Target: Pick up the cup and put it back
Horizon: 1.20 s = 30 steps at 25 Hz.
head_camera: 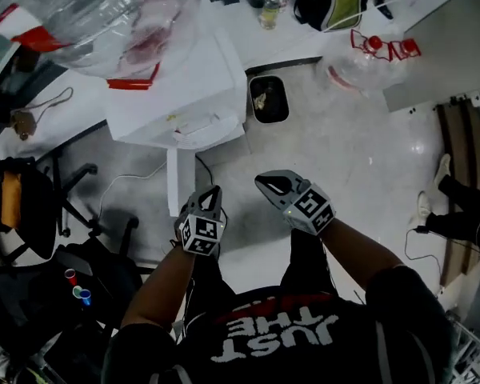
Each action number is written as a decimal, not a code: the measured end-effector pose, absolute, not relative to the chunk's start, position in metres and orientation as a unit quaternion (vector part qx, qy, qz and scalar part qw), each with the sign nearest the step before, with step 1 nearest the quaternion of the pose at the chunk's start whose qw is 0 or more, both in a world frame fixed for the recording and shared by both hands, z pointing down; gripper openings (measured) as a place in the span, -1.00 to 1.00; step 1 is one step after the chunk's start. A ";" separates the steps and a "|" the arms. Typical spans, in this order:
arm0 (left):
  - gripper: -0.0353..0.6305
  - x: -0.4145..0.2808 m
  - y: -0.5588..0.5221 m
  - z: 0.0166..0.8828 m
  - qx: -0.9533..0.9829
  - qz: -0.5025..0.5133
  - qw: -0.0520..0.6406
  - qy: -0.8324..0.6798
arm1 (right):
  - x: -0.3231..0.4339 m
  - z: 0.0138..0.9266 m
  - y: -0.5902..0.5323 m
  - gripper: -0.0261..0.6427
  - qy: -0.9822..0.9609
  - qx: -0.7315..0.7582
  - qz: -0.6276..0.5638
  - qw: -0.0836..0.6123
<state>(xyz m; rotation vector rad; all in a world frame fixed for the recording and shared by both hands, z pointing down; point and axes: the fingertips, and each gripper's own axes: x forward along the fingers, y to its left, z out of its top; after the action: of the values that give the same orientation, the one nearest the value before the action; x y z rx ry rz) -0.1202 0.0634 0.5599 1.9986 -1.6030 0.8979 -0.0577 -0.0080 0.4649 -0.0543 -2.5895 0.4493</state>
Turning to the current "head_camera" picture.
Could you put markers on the person's right leg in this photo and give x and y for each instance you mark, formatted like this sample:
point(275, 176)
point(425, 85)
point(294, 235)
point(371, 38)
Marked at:
point(308, 262)

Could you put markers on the large clear water jug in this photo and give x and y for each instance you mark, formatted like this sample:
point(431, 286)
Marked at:
point(96, 18)

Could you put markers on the orange cushion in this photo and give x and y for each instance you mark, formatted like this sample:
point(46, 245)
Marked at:
point(11, 200)

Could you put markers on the empty clear water jug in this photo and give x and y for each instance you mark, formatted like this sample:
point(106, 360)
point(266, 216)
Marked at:
point(352, 70)
point(400, 60)

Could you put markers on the person's left forearm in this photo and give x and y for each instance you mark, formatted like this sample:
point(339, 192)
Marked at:
point(156, 290)

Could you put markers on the white water dispenser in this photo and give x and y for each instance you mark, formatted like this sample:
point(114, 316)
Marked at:
point(192, 94)

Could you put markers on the bottle with yellow liquid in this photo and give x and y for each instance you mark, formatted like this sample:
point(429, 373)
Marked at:
point(269, 16)

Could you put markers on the brown wooden bench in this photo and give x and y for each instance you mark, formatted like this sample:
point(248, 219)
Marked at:
point(454, 154)

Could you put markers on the small red cup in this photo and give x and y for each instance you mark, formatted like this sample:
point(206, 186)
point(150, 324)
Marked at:
point(70, 277)

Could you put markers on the small blue cup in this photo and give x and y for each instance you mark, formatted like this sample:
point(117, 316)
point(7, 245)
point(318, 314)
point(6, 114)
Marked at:
point(85, 297)

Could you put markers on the small green cup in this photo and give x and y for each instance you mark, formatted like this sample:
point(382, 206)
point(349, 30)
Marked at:
point(77, 291)

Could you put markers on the person's right forearm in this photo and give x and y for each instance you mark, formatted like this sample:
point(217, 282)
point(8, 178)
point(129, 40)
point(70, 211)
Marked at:
point(360, 250)

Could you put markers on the black office chair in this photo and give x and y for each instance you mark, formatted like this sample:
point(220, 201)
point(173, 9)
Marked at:
point(32, 294)

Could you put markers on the black charger plug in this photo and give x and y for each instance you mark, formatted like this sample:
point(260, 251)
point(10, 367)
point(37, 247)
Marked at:
point(386, 12)

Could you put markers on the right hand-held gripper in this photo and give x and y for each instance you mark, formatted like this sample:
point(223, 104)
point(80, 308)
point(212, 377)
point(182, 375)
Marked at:
point(310, 210)

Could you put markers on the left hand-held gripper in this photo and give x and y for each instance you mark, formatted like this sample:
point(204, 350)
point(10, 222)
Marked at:
point(202, 234)

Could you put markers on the person's left leg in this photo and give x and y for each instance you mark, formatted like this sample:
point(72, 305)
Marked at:
point(208, 290)

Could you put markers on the green and black backpack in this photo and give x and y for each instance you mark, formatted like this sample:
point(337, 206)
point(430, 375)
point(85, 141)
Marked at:
point(336, 2)

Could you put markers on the person's leg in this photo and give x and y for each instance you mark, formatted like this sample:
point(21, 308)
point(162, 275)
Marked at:
point(208, 290)
point(308, 262)

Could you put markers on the red plastic seal strip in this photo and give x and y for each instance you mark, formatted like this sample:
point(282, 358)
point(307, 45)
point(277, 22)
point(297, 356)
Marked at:
point(128, 83)

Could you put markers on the person's dark green printed shirt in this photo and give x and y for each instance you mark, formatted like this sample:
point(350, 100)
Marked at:
point(288, 346)

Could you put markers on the grey metal lockers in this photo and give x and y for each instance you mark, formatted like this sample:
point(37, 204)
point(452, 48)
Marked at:
point(452, 46)

